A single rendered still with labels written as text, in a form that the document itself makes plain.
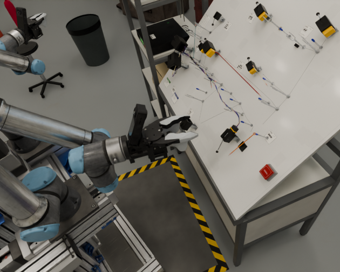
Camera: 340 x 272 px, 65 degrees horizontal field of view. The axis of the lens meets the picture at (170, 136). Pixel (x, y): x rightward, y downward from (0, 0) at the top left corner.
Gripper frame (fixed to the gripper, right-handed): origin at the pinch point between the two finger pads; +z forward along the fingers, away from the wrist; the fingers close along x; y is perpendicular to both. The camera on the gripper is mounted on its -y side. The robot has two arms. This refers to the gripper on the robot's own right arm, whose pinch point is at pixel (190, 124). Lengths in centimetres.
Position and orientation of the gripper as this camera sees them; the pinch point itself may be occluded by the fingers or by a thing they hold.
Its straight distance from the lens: 75.8
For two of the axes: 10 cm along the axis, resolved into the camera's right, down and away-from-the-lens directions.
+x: 2.1, 6.3, -7.5
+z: 9.6, -2.6, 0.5
